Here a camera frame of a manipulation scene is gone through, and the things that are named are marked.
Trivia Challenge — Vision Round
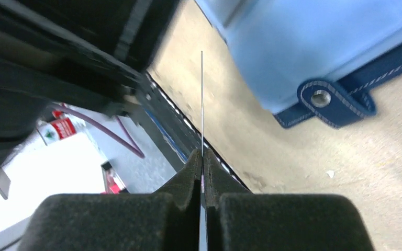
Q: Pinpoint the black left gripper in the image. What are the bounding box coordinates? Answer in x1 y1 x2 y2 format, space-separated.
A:
0 1 180 165

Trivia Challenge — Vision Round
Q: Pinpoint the blue leather card holder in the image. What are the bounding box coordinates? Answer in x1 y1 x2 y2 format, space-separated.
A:
196 1 402 128

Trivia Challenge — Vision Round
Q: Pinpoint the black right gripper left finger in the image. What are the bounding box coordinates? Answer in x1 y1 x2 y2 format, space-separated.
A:
18 149 202 250

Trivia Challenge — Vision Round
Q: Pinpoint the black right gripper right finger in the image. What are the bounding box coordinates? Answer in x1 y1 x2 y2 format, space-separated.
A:
203 150 374 250

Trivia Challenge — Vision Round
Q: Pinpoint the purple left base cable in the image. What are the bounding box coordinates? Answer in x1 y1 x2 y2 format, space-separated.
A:
50 102 146 159

